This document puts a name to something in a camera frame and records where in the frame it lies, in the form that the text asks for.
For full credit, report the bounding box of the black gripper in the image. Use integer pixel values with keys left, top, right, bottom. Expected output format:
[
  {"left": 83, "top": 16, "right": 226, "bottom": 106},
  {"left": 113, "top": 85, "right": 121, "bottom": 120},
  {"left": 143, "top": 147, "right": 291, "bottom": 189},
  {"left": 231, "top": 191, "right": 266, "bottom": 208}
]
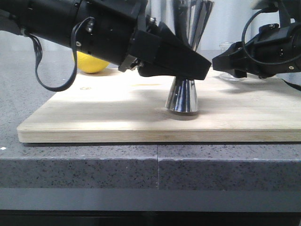
[
  {"left": 70, "top": 0, "right": 211, "bottom": 80},
  {"left": 212, "top": 23, "right": 301, "bottom": 78}
]

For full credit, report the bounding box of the clear glass measuring beaker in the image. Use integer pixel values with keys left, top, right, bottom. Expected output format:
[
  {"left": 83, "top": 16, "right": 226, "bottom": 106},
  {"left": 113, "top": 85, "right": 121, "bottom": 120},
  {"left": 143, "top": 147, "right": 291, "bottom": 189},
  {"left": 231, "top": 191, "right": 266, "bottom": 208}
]
[{"left": 219, "top": 42, "right": 243, "bottom": 81}]

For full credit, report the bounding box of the steel double cone jigger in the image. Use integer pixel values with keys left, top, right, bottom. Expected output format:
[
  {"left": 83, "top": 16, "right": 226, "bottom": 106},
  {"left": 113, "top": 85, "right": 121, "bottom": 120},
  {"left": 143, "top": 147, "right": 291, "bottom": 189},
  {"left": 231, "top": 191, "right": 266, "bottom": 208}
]
[{"left": 166, "top": 0, "right": 214, "bottom": 114}]

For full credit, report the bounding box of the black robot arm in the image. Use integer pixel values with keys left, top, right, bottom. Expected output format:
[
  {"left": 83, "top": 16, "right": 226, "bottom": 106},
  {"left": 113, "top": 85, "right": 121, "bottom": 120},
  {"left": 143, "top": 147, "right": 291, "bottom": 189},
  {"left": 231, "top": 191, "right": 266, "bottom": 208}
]
[{"left": 0, "top": 0, "right": 211, "bottom": 80}]

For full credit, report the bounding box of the yellow lemon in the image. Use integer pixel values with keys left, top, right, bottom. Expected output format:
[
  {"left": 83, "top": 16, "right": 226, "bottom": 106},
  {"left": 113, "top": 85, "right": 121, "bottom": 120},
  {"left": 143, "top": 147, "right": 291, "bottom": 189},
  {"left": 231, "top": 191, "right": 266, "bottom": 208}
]
[{"left": 77, "top": 51, "right": 110, "bottom": 73}]

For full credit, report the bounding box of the light wooden cutting board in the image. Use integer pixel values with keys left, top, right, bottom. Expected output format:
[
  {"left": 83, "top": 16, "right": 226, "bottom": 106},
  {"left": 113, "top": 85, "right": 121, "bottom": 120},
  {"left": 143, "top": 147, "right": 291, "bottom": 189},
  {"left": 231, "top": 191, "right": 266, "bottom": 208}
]
[{"left": 17, "top": 68, "right": 301, "bottom": 143}]

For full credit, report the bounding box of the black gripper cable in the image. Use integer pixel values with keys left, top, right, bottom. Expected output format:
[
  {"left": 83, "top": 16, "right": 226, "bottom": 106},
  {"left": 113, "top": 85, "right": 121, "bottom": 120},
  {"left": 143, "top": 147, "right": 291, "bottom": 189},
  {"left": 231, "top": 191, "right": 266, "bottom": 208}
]
[{"left": 241, "top": 6, "right": 301, "bottom": 66}]

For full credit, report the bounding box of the black metal board handle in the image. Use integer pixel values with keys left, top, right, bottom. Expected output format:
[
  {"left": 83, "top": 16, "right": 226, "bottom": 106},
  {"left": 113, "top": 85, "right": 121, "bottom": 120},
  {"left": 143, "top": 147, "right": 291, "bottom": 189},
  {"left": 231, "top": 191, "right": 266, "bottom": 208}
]
[{"left": 284, "top": 80, "right": 301, "bottom": 91}]

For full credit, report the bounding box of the black ribbon cable loop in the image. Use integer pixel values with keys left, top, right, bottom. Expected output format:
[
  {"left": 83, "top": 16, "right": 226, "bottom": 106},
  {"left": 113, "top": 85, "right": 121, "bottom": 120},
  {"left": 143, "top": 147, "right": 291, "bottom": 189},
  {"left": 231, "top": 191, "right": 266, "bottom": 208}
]
[{"left": 22, "top": 16, "right": 96, "bottom": 92}]

